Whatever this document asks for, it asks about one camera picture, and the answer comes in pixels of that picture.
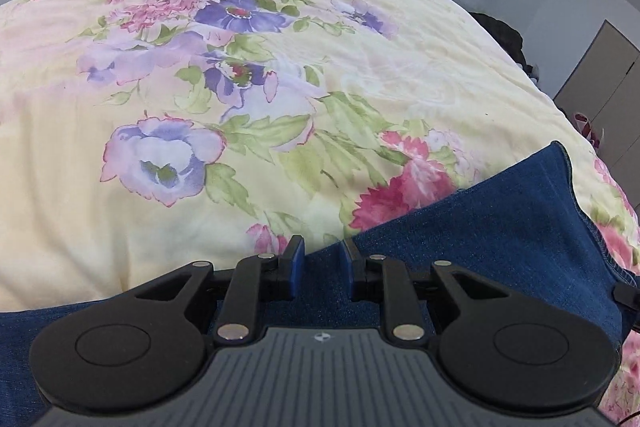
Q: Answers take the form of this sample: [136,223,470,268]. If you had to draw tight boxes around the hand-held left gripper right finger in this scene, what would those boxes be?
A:
[340,237,509,347]

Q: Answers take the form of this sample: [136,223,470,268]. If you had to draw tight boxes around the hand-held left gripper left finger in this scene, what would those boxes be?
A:
[132,234,307,348]

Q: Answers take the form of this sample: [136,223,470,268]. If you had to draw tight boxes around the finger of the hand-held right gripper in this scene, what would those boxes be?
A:
[612,274,640,309]

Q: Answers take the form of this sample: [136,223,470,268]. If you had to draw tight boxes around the blue denim pants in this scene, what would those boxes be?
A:
[0,140,640,427]

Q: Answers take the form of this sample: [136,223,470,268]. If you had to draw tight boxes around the pink patterned bag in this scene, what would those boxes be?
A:
[572,111,607,148]

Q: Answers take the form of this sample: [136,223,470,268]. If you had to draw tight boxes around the yellow floral blanket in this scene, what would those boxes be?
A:
[0,0,640,427]

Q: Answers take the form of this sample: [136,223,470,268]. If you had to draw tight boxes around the grey cabinet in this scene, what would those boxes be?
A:
[552,19,640,168]

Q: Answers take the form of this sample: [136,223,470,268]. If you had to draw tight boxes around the pile of dark clothes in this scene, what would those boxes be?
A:
[469,11,537,80]

